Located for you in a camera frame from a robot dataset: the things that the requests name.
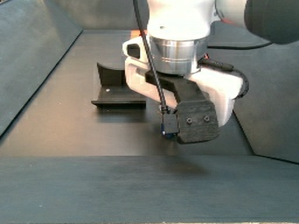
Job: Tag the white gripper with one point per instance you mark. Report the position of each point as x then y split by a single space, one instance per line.
222 86

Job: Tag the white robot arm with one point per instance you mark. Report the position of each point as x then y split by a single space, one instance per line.
175 42

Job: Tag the dark grey curved fixture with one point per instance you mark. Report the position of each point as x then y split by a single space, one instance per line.
115 94

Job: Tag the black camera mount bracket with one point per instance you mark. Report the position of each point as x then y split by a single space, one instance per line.
197 118

